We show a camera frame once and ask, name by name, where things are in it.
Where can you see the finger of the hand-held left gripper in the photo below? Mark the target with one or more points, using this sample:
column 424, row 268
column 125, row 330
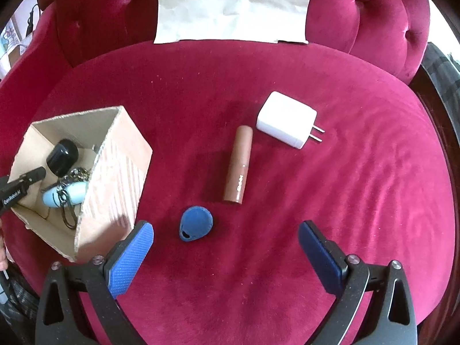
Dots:
column 32, row 175

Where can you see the white wall charger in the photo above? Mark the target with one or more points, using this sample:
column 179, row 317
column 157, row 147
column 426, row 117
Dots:
column 284, row 118

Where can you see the dark patterned cloth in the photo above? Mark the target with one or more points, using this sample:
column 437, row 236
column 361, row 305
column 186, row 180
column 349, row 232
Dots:
column 16, row 312
column 442, row 75

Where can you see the cartoon printed wall poster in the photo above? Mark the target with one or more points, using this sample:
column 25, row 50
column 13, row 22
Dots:
column 7, row 39

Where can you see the white paper sheet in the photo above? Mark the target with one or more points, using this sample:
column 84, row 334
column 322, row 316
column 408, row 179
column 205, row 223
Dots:
column 233, row 7

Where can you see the red velvet armchair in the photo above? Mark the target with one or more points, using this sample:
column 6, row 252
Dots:
column 323, row 187

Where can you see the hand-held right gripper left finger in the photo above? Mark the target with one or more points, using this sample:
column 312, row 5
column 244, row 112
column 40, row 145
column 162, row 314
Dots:
column 131, row 255

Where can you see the blue key cover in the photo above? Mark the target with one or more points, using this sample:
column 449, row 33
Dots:
column 196, row 222

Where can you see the person's left hand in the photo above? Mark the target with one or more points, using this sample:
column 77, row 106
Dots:
column 2, row 248

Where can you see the cardboard box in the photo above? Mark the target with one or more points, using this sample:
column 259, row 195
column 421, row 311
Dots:
column 118, row 172

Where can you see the brown rectangular bar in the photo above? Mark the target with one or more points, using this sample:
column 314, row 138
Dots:
column 237, row 165

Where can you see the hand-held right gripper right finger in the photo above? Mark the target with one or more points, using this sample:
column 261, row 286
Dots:
column 318, row 255

